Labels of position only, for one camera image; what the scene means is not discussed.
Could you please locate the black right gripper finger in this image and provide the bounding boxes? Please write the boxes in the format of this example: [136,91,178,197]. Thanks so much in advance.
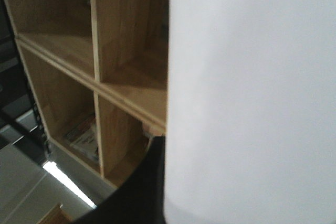
[73,136,166,223]

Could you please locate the white paper sheet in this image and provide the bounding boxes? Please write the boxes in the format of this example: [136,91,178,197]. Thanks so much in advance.
[164,0,335,223]

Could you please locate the magazines on shelf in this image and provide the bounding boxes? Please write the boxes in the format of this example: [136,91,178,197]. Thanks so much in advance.
[64,113,99,164]

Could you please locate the wooden shelf unit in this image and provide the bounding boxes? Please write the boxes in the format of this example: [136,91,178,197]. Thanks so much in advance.
[4,0,169,187]

